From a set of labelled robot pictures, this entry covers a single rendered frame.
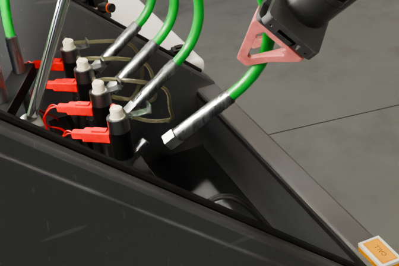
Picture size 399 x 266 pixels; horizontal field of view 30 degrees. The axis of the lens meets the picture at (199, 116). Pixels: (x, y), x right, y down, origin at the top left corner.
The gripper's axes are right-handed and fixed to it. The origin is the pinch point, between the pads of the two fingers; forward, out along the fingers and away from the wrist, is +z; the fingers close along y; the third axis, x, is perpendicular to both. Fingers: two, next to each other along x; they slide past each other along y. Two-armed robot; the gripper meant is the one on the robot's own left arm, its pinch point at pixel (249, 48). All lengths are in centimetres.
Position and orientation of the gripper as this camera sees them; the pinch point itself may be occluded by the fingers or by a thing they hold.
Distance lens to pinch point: 81.9
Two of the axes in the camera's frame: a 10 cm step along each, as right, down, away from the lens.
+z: -5.6, 4.3, 7.0
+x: 7.7, 5.9, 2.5
